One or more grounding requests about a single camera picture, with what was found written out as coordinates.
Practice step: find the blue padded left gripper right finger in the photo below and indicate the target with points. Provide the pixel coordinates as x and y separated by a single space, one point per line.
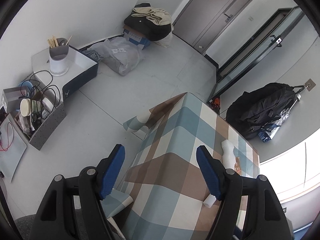
264 218

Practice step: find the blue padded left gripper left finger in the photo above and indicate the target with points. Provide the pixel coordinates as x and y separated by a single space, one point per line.
56 218

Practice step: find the white plastic bag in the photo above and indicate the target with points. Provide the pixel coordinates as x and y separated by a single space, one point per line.
209 201

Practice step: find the orange sachet far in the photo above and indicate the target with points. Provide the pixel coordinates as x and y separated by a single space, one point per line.
237 166

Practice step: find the bright window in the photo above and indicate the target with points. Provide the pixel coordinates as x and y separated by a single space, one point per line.
294 172

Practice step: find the silver folded umbrella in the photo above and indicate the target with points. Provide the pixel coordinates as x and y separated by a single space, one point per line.
268 131

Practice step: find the checkered tablecloth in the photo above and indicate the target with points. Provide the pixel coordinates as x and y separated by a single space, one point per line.
164 179

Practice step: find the black backpack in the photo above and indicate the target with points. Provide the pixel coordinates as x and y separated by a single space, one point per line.
254 112

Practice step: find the grey speckled storage box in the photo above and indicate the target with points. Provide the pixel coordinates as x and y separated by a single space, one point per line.
47 112

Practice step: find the white navy box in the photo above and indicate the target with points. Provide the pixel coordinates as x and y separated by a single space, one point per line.
81 70

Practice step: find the black framed glass door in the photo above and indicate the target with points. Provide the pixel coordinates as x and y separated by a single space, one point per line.
268 37

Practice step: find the white grey utensil holder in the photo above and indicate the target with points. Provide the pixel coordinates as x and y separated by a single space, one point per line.
58 56

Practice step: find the grey plastic parcel bag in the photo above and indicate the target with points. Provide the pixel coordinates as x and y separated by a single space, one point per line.
118 54

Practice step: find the blue white cardboard box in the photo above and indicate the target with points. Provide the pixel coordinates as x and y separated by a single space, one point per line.
136 39

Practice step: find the grey entrance door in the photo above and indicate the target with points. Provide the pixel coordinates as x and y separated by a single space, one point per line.
202 21

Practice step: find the beige folded clothes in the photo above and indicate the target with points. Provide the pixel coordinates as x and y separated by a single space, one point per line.
157 16

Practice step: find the wall hook plate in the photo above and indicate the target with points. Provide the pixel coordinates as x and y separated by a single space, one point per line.
309 85

